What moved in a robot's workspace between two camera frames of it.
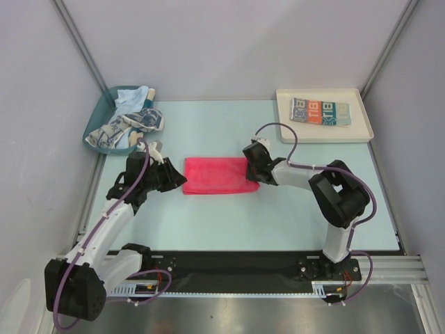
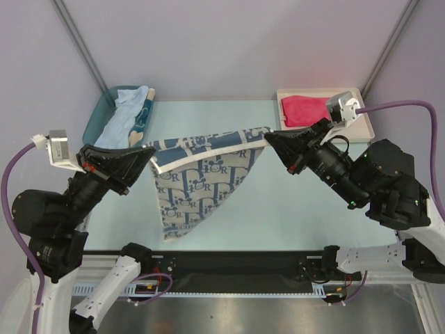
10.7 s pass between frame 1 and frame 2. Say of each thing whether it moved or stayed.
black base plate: stayed
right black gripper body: moved
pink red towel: moved
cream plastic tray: stayed
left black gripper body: moved
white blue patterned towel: moved
